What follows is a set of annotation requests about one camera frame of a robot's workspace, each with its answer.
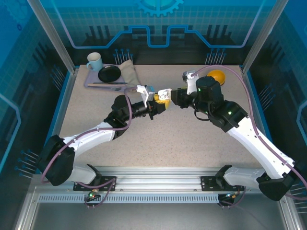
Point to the white earbud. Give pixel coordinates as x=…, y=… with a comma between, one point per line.
x=163, y=96

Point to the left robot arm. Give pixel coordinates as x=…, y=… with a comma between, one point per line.
x=91, y=136

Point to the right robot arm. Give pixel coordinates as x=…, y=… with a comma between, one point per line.
x=254, y=153

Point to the orange bowl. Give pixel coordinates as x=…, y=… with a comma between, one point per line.
x=219, y=75

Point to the black knife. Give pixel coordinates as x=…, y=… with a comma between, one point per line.
x=112, y=83

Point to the wooden chopstick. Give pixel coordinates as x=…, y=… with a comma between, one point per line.
x=100, y=85

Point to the beige folded cloth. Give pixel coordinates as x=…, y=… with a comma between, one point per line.
x=130, y=75

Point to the black plate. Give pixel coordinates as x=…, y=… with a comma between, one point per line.
x=109, y=73

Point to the lavender tray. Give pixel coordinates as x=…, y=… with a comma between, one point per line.
x=92, y=77

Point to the light blue mug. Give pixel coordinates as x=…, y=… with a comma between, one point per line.
x=94, y=62

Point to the steel base panel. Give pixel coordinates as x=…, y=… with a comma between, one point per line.
x=156, y=215

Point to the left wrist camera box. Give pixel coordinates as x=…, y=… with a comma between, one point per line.
x=147, y=94

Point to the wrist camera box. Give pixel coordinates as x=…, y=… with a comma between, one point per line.
x=192, y=81
x=147, y=94

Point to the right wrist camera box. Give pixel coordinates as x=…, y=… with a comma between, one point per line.
x=192, y=81

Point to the aluminium table side rail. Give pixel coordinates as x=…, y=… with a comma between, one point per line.
x=254, y=100
x=66, y=95

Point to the aluminium front rail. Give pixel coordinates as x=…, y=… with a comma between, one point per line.
x=156, y=177

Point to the aluminium frame post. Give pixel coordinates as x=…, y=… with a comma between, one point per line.
x=56, y=40
x=263, y=36

